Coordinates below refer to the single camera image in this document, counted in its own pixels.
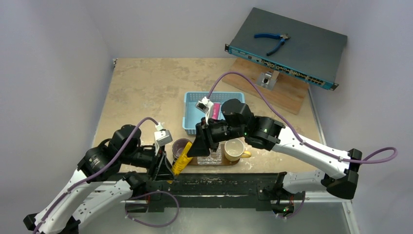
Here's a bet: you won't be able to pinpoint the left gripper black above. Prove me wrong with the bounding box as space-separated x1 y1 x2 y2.
121 141 178 180

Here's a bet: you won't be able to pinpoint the clear plastic box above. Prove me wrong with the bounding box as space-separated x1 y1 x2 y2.
197 145 223 165

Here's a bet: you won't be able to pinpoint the yellow toothbrush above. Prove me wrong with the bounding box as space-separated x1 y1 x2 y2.
172 143 192 177

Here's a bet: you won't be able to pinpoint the purple translucent cup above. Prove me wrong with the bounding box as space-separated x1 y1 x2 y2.
172 138 192 161

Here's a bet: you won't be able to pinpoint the light blue plastic basket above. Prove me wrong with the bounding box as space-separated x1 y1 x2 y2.
182 91 245 136

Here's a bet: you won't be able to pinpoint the yellow mug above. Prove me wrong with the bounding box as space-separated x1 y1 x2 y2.
224 139 252 162

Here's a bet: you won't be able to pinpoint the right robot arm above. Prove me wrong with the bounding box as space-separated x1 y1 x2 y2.
187 97 362 199

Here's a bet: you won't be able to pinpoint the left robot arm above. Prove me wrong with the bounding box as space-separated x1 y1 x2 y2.
23 124 174 234

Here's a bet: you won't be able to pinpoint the light wooden board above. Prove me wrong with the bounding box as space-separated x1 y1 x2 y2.
222 57 310 115

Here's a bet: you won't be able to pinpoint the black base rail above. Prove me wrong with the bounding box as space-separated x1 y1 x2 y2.
106 173 323 214

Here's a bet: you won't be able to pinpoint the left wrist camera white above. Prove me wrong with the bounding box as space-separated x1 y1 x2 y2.
154 122 173 152

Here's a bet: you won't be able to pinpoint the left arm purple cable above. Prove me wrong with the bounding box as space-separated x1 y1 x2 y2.
32 117 180 234

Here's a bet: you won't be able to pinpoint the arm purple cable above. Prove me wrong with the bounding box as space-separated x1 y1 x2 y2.
32 117 180 234
206 71 398 220

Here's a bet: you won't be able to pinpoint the metal bracket stand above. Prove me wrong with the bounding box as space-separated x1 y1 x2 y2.
256 71 278 91

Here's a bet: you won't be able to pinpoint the blue handled pliers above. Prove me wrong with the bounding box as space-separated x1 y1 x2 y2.
253 33 291 57

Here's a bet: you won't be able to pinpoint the grey network switch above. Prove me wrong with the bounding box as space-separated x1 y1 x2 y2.
225 7 348 91

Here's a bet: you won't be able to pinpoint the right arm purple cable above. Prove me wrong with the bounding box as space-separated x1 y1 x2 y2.
206 71 398 220

